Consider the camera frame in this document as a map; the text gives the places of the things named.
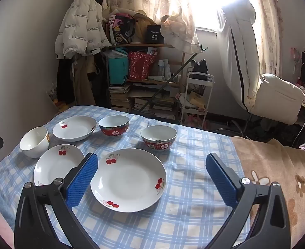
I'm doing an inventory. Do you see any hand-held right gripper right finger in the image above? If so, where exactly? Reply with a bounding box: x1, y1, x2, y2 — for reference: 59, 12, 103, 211
206, 153, 291, 249

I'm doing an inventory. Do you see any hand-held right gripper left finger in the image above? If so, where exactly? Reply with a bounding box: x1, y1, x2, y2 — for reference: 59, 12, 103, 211
14, 153, 101, 249

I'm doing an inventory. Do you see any white cherry-print plate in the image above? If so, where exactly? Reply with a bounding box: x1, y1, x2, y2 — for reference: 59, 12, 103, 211
90, 148, 167, 213
52, 115, 98, 143
33, 144, 87, 187

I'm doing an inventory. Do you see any white bowl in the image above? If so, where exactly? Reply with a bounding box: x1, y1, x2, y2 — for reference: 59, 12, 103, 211
19, 126, 50, 159

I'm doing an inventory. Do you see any small red patterned bowl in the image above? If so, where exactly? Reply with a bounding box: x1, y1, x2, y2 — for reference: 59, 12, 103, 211
98, 115, 130, 137

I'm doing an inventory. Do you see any large red patterned bowl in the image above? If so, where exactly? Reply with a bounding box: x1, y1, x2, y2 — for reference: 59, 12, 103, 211
140, 125, 178, 152

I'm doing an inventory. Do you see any blue plaid cloth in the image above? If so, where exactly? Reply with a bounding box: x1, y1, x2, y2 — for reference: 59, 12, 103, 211
0, 105, 251, 249

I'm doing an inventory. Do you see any brown flower blanket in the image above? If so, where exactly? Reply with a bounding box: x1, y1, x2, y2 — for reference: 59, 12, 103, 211
230, 136, 305, 249

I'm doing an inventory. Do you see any plastic bag with yellow contents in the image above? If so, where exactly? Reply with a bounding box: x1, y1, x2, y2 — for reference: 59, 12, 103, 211
46, 83, 70, 112

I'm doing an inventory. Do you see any white rolling cart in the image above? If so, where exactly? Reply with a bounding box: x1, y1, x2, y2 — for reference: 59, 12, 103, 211
180, 71, 215, 129

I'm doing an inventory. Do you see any beige coat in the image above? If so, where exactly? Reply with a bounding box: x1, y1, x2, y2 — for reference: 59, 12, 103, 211
72, 54, 96, 107

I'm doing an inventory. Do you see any black coat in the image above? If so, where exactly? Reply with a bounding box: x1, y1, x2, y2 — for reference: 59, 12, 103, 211
57, 54, 76, 104

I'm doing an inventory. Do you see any dark leaning pole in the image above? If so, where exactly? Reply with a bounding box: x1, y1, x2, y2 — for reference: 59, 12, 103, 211
139, 45, 208, 115

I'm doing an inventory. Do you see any black bag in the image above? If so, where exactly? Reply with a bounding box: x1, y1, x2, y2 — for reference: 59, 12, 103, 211
190, 59, 208, 81

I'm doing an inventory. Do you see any teal bag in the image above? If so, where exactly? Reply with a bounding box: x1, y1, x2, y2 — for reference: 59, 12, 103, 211
108, 49, 130, 85

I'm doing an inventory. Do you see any white hanging jacket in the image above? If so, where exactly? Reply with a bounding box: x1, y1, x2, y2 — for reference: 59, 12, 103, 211
216, 0, 262, 113

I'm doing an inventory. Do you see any red patterned bag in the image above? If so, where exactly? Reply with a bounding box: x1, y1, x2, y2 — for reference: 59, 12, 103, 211
128, 51, 157, 81

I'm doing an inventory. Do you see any wooden shelf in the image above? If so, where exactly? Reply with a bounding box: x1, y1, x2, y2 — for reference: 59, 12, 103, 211
102, 44, 186, 121

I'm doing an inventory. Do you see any white puffer jacket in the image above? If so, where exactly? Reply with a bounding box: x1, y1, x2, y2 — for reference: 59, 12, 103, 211
54, 0, 111, 59

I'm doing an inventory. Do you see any floral curtain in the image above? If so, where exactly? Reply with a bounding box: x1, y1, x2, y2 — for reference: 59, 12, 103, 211
108, 0, 202, 54
253, 0, 285, 78

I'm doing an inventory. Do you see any colourful printed bag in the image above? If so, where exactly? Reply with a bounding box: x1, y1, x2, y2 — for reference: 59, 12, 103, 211
108, 13, 136, 44

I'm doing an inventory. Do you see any black box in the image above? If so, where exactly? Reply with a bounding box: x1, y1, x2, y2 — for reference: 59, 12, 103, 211
146, 25, 165, 44

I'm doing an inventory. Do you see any white cable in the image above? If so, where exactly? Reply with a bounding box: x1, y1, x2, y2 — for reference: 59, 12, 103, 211
291, 101, 305, 148

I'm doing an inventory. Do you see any pink wall hanging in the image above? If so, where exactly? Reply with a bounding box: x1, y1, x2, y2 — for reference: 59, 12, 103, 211
290, 47, 299, 76

